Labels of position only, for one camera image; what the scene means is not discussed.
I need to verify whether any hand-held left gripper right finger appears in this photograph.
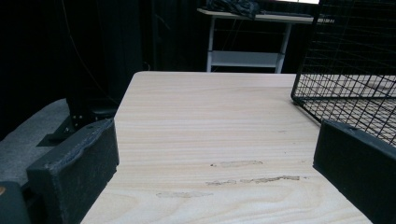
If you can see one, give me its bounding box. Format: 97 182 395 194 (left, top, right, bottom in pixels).
312 119 396 224

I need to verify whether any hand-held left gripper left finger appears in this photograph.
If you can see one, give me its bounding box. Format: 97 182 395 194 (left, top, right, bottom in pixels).
25 118 120 224

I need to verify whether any black metal stand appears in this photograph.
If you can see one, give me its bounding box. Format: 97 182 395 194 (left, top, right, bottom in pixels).
36 0 120 147

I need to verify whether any black curtain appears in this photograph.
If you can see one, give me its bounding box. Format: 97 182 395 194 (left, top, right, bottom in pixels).
0 0 209 141

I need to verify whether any white metal desk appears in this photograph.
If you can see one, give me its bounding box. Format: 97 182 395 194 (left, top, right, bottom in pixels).
196 7 335 75

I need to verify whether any dark cloth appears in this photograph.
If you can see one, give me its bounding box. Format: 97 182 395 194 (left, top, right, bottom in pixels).
205 0 261 21

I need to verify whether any black wire basket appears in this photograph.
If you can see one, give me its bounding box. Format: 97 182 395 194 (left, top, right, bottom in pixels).
290 0 396 147

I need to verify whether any thin dark cable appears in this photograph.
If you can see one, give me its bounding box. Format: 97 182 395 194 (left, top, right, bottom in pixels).
60 0 120 106

